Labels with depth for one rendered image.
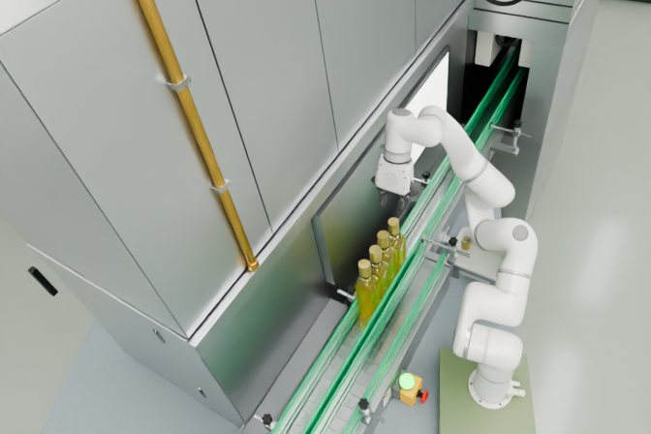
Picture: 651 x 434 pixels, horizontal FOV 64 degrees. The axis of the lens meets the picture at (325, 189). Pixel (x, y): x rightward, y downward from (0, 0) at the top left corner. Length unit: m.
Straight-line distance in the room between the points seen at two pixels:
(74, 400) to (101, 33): 1.50
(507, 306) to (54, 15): 1.17
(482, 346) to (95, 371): 1.33
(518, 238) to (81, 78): 1.07
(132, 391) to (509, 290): 1.27
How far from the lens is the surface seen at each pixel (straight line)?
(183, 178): 1.00
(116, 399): 2.01
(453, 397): 1.70
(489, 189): 1.43
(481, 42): 2.43
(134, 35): 0.86
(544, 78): 2.29
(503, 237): 1.43
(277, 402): 1.67
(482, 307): 1.44
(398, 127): 1.37
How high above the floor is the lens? 2.40
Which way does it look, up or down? 46 degrees down
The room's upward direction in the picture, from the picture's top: 11 degrees counter-clockwise
